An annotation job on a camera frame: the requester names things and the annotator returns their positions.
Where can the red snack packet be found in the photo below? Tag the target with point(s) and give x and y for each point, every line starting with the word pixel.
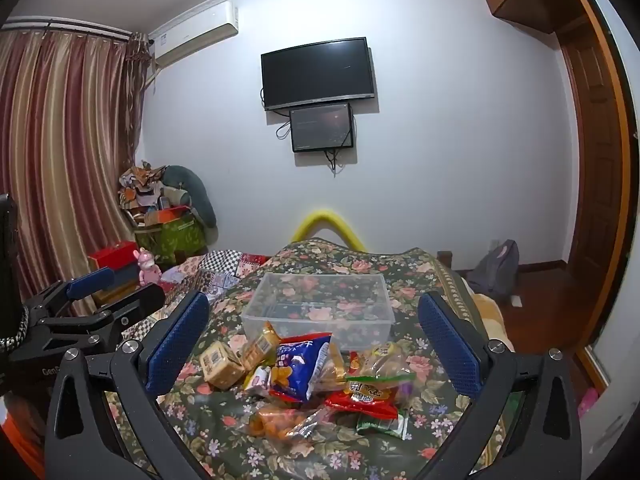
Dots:
pixel 360 403

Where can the striped red gold curtain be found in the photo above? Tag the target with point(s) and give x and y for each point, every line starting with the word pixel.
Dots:
pixel 65 135

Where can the pink plush toy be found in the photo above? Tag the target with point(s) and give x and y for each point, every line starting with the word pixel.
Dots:
pixel 147 267

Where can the green patterned box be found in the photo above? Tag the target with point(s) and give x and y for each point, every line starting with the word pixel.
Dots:
pixel 175 236

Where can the dark floral blanket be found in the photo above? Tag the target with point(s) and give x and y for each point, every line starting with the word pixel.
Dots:
pixel 280 457

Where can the small black wall monitor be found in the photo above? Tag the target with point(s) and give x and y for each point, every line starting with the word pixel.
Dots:
pixel 322 127

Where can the large black wall television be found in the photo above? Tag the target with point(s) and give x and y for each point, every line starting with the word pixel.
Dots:
pixel 317 72

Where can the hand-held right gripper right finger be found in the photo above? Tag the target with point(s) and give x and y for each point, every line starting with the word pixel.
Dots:
pixel 450 350

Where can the white air conditioner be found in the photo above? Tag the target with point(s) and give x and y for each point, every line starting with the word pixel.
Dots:
pixel 195 35

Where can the green white snack packet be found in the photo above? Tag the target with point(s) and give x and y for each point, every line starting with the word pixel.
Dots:
pixel 382 426

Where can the clear plastic container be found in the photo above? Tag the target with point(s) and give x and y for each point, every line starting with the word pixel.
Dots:
pixel 352 332

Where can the yellow foam tube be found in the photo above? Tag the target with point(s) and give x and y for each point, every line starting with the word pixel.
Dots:
pixel 325 210

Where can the pink object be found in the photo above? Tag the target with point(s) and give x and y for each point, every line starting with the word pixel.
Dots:
pixel 588 401

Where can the small white floor object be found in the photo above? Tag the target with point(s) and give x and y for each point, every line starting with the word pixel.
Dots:
pixel 515 301

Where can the checkered patchwork quilt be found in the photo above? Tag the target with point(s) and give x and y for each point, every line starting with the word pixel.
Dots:
pixel 220 265

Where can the grey backpack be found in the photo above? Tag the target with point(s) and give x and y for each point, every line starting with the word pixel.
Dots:
pixel 495 270

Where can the dark blue box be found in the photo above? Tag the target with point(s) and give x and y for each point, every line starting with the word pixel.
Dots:
pixel 126 276

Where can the brown wooden door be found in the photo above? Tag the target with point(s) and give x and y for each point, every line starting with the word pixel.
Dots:
pixel 585 135

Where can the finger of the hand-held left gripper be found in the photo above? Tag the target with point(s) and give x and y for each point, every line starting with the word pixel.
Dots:
pixel 140 305
pixel 92 281

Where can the wooden bed frame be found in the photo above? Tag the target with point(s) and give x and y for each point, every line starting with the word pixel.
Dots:
pixel 445 259

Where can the beige plush blanket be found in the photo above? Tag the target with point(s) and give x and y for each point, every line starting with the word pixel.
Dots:
pixel 487 312

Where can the white curtain rail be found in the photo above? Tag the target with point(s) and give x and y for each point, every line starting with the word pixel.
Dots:
pixel 65 26

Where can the red box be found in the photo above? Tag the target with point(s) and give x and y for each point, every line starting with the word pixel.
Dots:
pixel 112 255

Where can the brown pastry packet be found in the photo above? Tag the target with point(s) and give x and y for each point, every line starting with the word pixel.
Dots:
pixel 332 366

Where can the orange box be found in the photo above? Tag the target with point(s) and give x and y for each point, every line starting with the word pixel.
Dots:
pixel 161 216

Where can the orange pastry clear packet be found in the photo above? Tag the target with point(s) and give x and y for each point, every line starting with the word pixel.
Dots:
pixel 280 421

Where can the small white purple packet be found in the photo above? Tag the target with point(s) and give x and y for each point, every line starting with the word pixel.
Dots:
pixel 257 378

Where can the pile of printed cloth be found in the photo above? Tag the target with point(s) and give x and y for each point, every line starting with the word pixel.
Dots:
pixel 142 180

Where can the blue chip bag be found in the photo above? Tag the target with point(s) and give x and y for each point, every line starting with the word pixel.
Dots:
pixel 300 365

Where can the beige cracker packet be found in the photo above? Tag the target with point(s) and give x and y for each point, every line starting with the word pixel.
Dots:
pixel 260 345
pixel 222 366

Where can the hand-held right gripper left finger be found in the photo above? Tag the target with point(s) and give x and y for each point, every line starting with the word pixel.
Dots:
pixel 177 347

